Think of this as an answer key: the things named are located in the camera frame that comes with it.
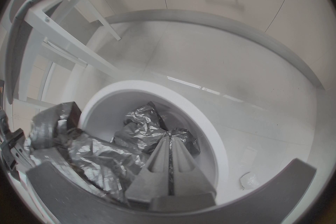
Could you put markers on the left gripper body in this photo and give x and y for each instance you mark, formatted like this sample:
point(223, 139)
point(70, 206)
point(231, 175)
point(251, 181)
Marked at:
point(74, 116)

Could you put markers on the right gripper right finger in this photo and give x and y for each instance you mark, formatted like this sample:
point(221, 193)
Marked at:
point(187, 175)

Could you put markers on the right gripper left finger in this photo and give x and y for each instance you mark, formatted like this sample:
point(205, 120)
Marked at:
point(154, 175)

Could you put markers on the black plastic bag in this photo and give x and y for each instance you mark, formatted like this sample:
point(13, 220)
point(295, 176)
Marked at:
point(136, 136)

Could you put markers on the white plastic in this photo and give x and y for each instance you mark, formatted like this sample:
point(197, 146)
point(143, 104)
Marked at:
point(248, 181)

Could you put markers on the white trash bin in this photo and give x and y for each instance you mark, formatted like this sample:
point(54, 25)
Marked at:
point(118, 102)

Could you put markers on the white chair grey cushions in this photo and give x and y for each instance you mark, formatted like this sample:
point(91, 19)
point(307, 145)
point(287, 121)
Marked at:
point(34, 18)

